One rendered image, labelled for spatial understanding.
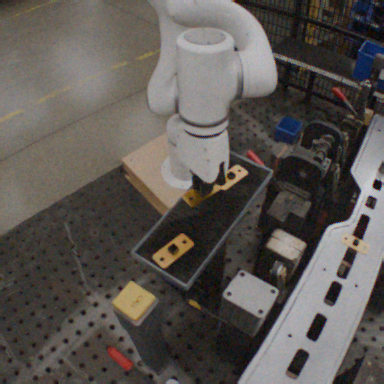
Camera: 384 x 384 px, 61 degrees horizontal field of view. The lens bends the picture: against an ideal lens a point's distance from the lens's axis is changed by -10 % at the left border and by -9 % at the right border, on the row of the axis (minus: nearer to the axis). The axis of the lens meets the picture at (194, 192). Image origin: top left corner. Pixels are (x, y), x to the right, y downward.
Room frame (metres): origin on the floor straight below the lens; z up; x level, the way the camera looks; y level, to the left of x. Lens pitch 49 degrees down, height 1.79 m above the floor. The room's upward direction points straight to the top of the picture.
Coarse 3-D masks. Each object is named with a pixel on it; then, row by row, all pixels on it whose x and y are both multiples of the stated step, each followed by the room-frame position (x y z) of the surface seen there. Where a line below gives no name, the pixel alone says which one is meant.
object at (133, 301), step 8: (128, 288) 0.30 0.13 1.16; (136, 288) 0.30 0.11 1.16; (120, 296) 0.28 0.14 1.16; (128, 296) 0.28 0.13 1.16; (136, 296) 0.28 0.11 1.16; (144, 296) 0.28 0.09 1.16; (152, 296) 0.28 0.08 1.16; (120, 304) 0.26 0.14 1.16; (128, 304) 0.26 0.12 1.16; (136, 304) 0.26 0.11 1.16; (144, 304) 0.26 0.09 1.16; (128, 312) 0.25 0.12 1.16; (136, 312) 0.25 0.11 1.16; (144, 312) 0.25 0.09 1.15; (136, 320) 0.23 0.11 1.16
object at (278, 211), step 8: (272, 208) 0.54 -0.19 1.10; (280, 208) 0.54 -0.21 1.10; (288, 208) 0.54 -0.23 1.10; (272, 216) 0.52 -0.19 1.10; (280, 216) 0.52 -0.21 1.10; (288, 216) 0.53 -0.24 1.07; (264, 224) 0.53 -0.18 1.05; (272, 224) 0.51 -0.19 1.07; (280, 224) 0.50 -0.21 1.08; (264, 232) 0.53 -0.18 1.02; (272, 232) 0.51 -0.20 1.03; (264, 240) 0.52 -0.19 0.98; (256, 264) 0.52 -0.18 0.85; (256, 272) 0.52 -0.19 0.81
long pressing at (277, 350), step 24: (360, 144) 0.90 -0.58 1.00; (360, 168) 0.78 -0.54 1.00; (360, 192) 0.67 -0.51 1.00; (336, 240) 0.50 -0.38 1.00; (312, 264) 0.43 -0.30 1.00; (336, 264) 0.43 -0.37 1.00; (360, 264) 0.43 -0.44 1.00; (312, 288) 0.37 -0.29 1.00; (360, 288) 0.36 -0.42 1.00; (288, 312) 0.31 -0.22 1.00; (312, 312) 0.30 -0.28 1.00; (336, 312) 0.30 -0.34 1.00; (360, 312) 0.29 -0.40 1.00; (288, 336) 0.25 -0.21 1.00; (336, 336) 0.24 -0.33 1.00; (264, 360) 0.19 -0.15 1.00; (288, 360) 0.19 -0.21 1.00; (312, 360) 0.18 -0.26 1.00; (336, 360) 0.18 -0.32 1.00
